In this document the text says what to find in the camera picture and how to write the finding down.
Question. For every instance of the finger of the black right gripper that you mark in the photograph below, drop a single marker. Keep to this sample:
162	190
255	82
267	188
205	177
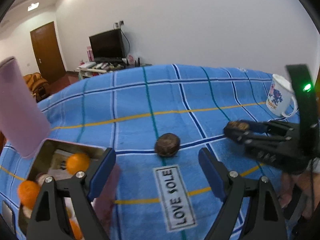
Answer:
255	149
272	130

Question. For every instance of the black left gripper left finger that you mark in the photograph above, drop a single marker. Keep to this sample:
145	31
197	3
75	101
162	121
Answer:
49	218

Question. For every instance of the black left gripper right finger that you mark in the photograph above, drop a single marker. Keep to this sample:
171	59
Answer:
264	218

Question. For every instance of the orange tangerine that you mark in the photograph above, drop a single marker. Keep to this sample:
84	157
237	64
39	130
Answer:
28	192
77	162
76	230

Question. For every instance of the dark wrinkled passion fruit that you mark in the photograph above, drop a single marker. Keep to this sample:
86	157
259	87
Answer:
167	145

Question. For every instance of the brown wrinkled passion fruit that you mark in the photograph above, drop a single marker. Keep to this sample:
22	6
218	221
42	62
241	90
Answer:
240	125

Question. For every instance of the cut purple yam piece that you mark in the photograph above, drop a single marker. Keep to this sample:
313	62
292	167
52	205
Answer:
40	178

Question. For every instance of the white enamel mug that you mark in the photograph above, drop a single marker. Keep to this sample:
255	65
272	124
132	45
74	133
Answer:
281	100

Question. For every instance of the pink metal tin box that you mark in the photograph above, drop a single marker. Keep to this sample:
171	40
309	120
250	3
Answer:
102	205

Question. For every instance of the blue plaid tablecloth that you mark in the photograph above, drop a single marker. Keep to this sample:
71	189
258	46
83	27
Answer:
128	110

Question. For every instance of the brown leather armchair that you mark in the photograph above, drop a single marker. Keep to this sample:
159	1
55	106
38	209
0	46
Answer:
38	86

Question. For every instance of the white tv stand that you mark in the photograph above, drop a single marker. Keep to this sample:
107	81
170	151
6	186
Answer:
90	69

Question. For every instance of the brown wooden door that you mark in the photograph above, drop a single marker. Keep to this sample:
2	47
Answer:
47	52

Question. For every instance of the black television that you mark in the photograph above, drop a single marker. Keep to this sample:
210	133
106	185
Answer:
108	44

